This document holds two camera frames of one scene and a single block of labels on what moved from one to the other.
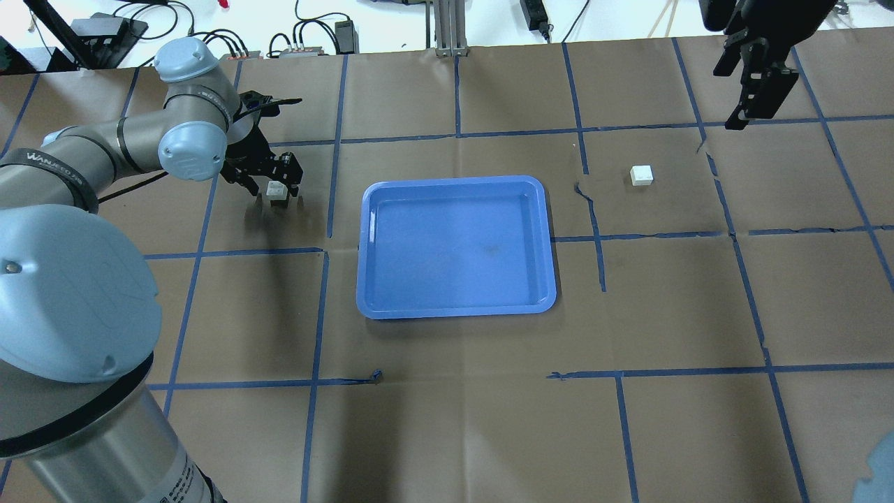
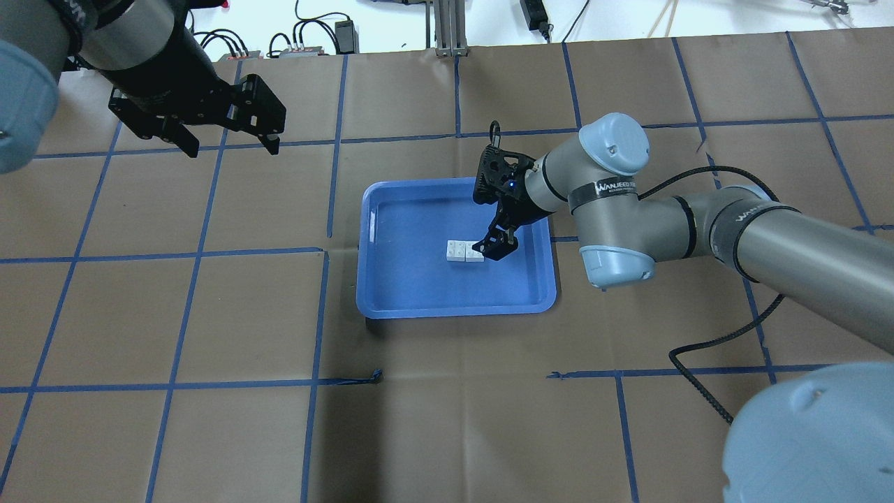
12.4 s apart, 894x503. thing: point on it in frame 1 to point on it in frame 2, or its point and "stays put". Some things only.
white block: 642,175 to 472,255
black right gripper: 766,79 to 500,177
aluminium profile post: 450,28 stays put
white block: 276,190 to 456,251
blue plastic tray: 454,247 stays put
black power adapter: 347,41 stays put
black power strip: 536,16 stays put
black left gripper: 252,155 to 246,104
